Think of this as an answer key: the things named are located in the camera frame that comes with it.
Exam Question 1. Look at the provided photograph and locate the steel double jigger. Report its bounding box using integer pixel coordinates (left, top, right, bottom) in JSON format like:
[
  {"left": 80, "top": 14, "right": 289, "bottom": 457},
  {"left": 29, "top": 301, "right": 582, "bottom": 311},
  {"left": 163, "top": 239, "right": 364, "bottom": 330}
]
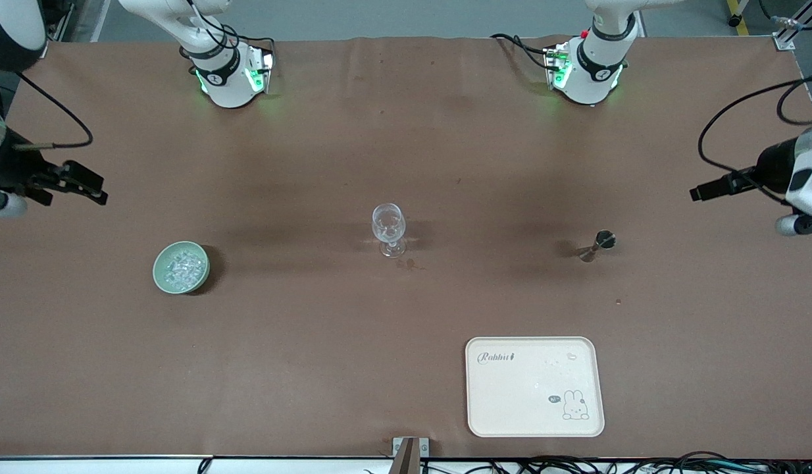
[{"left": 578, "top": 229, "right": 617, "bottom": 263}]

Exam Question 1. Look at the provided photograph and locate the clear ice cube pile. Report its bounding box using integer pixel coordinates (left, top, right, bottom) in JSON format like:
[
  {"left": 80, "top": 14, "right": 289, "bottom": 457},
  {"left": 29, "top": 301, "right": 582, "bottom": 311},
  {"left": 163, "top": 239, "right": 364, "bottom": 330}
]
[{"left": 163, "top": 249, "right": 204, "bottom": 289}]

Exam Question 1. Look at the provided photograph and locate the clear wine glass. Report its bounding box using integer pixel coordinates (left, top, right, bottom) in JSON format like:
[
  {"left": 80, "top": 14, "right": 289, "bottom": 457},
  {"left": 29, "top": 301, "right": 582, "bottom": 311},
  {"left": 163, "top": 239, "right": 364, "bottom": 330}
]
[{"left": 371, "top": 203, "right": 407, "bottom": 258}]

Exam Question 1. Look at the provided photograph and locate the green ceramic bowl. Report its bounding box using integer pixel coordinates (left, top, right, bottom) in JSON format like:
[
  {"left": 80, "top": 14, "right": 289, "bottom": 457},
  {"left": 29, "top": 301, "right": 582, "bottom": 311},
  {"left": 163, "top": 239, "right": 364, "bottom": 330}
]
[{"left": 153, "top": 241, "right": 211, "bottom": 295}]

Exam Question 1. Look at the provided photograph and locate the cream rabbit print tray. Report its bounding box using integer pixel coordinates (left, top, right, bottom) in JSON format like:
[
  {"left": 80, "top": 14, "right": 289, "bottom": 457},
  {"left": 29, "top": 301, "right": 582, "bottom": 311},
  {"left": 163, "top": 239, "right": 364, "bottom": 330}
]
[{"left": 465, "top": 336, "right": 605, "bottom": 438}]

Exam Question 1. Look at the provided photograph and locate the brown table mat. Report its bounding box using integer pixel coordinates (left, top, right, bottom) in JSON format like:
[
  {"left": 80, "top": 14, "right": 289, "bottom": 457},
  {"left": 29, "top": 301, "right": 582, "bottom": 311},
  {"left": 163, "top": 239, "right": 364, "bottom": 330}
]
[{"left": 0, "top": 34, "right": 812, "bottom": 460}]

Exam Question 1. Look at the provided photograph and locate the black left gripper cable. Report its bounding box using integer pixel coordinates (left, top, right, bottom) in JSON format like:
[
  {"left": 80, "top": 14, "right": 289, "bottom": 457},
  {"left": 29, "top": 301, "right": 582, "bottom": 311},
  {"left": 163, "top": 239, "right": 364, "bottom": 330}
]
[{"left": 698, "top": 78, "right": 812, "bottom": 206}]

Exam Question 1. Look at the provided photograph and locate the aluminium frame profile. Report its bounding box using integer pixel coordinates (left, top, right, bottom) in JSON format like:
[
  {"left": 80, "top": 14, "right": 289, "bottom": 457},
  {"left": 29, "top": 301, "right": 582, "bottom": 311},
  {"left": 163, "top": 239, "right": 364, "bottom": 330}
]
[{"left": 771, "top": 0, "right": 812, "bottom": 52}]

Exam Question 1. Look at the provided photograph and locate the black right base cable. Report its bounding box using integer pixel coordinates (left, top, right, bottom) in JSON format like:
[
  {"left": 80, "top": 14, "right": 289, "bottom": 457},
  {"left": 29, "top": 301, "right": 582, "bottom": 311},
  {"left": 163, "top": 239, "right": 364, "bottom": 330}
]
[{"left": 182, "top": 0, "right": 276, "bottom": 66}]

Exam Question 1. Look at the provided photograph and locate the black base cable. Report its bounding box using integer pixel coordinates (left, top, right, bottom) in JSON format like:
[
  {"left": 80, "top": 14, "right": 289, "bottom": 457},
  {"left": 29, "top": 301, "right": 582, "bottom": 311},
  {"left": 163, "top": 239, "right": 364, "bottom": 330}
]
[
  {"left": 182, "top": 0, "right": 276, "bottom": 66},
  {"left": 490, "top": 32, "right": 558, "bottom": 70}
]

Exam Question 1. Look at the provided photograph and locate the black left base cable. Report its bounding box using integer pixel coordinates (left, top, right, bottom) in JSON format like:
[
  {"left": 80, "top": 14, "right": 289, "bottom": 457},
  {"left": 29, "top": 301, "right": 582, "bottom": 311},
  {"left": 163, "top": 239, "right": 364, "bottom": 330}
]
[{"left": 490, "top": 32, "right": 558, "bottom": 70}]

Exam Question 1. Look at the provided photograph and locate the black cable bundle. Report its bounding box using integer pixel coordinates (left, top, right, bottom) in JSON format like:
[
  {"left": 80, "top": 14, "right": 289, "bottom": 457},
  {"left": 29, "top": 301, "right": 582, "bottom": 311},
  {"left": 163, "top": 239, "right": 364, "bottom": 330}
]
[{"left": 419, "top": 451, "right": 812, "bottom": 474}]

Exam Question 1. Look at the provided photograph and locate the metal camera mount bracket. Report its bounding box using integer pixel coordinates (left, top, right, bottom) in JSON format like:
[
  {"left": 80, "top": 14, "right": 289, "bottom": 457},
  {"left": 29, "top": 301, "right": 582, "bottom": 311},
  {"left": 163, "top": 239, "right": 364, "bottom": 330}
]
[{"left": 392, "top": 436, "right": 430, "bottom": 474}]

